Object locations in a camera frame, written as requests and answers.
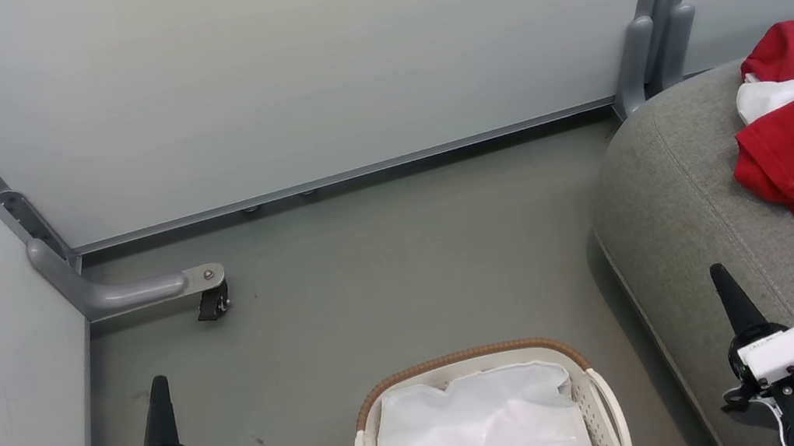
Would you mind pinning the white laundry basket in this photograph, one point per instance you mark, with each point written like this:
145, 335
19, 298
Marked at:
595, 390

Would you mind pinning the grey fabric sofa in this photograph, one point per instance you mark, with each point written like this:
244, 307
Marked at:
686, 211

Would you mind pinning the grey metal partition foot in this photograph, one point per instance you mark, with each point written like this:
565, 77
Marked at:
116, 295

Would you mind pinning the grey right frame leg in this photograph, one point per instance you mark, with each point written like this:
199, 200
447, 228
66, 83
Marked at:
658, 19

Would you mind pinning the white cloth in basket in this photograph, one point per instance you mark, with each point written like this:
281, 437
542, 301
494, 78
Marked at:
475, 431

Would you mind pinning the black caster wheel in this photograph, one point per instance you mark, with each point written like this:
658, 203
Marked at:
212, 304

